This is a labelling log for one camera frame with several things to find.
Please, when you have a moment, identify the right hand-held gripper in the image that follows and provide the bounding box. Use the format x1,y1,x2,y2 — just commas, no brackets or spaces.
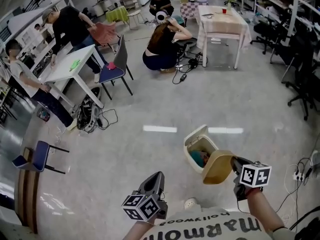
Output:
230,156,272,201

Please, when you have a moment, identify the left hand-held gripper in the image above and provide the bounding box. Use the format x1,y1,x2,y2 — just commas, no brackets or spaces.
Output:
121,171,168,222

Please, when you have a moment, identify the tan curved cardboard piece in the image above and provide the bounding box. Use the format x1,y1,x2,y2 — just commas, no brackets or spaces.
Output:
201,149,236,185

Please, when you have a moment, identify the cream plastic trash bin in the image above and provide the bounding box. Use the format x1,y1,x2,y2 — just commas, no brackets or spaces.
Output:
183,124,220,175

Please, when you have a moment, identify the person's left forearm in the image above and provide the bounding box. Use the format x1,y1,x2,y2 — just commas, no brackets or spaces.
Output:
123,220,148,240

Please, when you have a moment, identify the person's right forearm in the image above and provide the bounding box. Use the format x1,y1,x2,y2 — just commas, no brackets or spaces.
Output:
246,188,286,235

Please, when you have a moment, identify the person's white shoe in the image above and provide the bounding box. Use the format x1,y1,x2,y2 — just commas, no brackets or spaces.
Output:
184,197,202,211

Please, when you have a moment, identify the white power strip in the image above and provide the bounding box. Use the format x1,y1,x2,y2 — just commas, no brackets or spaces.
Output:
292,170,305,182

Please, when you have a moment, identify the person's white printed shirt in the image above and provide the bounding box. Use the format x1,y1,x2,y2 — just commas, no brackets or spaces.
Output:
142,207,296,240

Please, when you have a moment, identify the black office chair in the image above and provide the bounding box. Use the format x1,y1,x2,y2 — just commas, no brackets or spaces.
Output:
282,33,320,121
250,7,288,55

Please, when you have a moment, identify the blue chair with black legs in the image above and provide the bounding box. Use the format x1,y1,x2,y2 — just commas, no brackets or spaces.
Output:
11,140,70,175

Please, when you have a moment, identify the wooden plank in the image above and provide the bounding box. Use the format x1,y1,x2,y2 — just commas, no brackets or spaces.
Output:
13,146,41,235

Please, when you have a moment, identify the grey chair with blue seat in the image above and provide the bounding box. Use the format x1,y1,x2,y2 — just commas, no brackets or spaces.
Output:
98,34,134,101

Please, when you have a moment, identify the small mesh waste basket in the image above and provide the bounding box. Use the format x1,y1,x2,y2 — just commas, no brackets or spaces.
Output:
36,106,51,122

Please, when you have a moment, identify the table with pink cloth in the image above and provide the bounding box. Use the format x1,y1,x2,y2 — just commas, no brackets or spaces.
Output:
196,5,252,70

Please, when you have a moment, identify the white table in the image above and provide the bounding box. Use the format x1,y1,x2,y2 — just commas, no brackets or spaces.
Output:
37,43,105,109

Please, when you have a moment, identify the green item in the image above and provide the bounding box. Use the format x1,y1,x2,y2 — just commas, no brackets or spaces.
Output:
69,58,81,71

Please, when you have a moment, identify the table with checked cloth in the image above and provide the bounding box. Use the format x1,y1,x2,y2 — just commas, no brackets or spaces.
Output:
179,0,208,26

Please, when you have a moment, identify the pink chair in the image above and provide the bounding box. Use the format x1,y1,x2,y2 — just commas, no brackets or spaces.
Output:
88,21,118,47

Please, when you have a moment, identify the white round device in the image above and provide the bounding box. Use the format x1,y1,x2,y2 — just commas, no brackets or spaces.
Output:
155,10,169,25

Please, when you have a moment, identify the white slatted chair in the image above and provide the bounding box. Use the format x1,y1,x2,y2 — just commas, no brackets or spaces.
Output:
127,8,146,30

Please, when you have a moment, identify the table with green cloth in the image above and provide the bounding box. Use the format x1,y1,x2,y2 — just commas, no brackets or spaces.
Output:
105,5,130,25

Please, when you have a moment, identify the long white shelf unit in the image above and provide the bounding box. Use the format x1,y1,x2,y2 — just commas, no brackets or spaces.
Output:
0,8,76,85

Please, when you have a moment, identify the pile of cables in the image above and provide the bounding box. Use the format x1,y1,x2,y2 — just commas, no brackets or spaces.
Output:
74,87,118,134

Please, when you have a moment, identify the black cable with adapter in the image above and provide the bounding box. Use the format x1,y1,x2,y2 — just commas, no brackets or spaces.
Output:
172,51,208,85

